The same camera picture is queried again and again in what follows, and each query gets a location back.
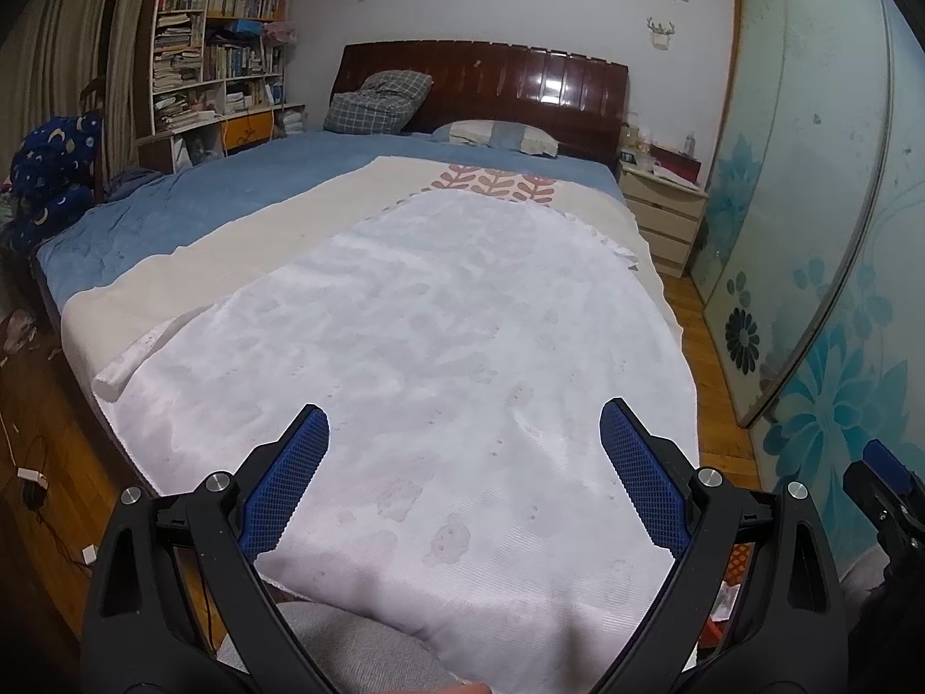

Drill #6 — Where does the cream floral bed cover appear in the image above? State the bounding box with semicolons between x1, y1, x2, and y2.
60;153;689;406

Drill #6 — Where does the white bookshelf with books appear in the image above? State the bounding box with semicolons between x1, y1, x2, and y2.
134;0;304;174

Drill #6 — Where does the white cloth on bed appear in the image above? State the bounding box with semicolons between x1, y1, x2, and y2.
92;191;698;692

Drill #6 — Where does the beige curtain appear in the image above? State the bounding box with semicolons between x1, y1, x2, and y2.
2;0;144;177

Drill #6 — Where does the person's left hand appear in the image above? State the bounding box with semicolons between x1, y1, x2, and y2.
378;681;493;694

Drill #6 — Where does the bed with blue sheet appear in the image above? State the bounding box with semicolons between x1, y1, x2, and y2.
28;128;689;522

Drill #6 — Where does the deer plant wall sticker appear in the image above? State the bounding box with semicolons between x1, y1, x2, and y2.
646;17;676;50

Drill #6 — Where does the white charger with cable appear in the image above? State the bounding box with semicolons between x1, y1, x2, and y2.
2;420;93;577

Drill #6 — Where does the floral glass wardrobe door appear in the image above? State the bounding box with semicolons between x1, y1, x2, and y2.
691;0;923;567

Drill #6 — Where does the cream bedside drawer cabinet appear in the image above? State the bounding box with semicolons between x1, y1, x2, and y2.
617;161;707;278

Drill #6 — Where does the white and blue pillow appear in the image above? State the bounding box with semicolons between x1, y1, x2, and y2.
431;119;560;158

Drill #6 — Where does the dark wooden headboard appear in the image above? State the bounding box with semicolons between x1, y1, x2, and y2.
331;39;628;168

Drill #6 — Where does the plaid grey pillow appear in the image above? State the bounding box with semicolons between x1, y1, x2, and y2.
323;69;434;135

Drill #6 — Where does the orange plastic basket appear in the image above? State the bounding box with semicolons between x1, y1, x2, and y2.
698;544;753;661

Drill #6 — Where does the blue moon pattern blanket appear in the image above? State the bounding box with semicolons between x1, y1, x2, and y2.
9;111;102;256

